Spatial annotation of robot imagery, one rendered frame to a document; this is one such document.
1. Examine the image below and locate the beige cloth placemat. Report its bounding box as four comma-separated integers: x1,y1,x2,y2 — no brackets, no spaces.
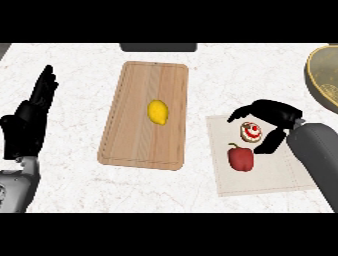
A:
205,114,320,198

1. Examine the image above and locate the olive bowl with yellow rim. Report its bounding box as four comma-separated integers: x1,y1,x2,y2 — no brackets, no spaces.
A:
304,44,338,120

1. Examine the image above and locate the wooden cutting board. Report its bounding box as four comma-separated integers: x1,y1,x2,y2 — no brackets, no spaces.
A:
95,60,190,172

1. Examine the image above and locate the yellow lemon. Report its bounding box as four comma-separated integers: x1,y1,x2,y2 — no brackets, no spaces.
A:
146,99,171,126

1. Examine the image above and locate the red bell pepper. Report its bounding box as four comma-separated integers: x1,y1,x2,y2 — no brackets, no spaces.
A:
227,142,255,173

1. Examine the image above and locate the white frosted cupcake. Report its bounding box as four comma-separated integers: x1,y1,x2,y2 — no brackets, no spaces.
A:
239,121,264,144

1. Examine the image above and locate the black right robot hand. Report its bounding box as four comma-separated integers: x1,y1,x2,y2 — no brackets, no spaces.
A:
225,99,305,155

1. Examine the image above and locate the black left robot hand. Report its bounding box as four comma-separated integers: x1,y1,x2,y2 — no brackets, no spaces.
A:
0,64,60,161

